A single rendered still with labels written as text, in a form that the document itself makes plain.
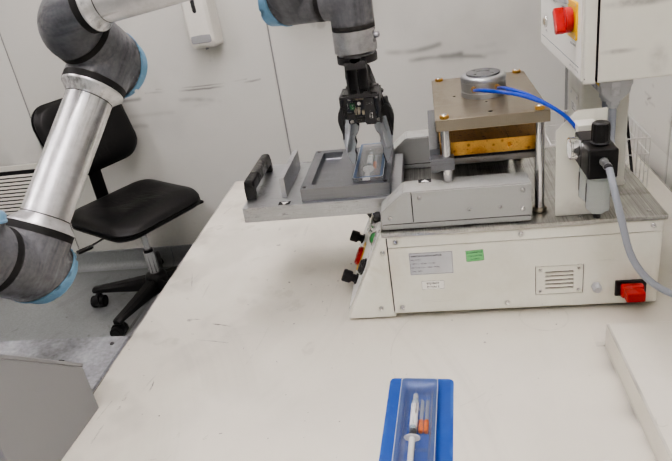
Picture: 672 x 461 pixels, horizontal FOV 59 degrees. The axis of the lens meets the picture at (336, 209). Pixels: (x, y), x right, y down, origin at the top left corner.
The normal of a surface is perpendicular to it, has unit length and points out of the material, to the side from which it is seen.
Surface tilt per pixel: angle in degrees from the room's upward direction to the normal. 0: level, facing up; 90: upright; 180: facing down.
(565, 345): 0
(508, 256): 90
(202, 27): 90
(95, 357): 0
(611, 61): 90
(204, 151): 90
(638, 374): 0
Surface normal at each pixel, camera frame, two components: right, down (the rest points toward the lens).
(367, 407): -0.14, -0.90
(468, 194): -0.12, 0.44
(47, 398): 0.98, -0.05
